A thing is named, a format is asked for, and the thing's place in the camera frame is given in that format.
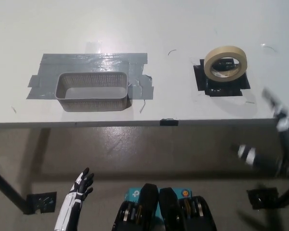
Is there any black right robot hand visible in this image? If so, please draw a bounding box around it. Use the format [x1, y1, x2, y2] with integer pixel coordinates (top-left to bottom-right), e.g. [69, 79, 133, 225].
[232, 87, 289, 180]

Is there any black tape square patch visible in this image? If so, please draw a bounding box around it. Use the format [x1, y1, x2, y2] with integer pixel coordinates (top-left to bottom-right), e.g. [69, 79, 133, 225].
[193, 57, 251, 97]

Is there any beige masking tape roll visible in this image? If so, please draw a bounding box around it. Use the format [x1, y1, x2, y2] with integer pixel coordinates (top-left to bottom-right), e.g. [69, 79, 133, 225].
[204, 46, 248, 81]

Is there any black table foot bracket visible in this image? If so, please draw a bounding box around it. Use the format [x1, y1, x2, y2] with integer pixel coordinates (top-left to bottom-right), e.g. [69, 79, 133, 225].
[26, 191, 57, 215]

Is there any teal robot body top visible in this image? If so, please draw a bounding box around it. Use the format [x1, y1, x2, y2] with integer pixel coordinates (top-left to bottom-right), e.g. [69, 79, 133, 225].
[124, 187, 192, 217]

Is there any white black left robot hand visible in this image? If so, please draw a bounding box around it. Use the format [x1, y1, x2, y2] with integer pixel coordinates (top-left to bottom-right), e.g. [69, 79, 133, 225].
[53, 167, 95, 231]

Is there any grey duct tape patch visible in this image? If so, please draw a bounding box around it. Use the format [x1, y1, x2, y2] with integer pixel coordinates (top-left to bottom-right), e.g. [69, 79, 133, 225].
[26, 52, 155, 101]

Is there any small black tape strip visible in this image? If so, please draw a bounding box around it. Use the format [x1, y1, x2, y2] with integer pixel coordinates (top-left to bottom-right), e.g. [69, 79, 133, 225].
[159, 118, 179, 127]

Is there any small grey perforated plastic container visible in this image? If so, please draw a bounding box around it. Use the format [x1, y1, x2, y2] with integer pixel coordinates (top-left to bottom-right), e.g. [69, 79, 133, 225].
[54, 71, 129, 112]

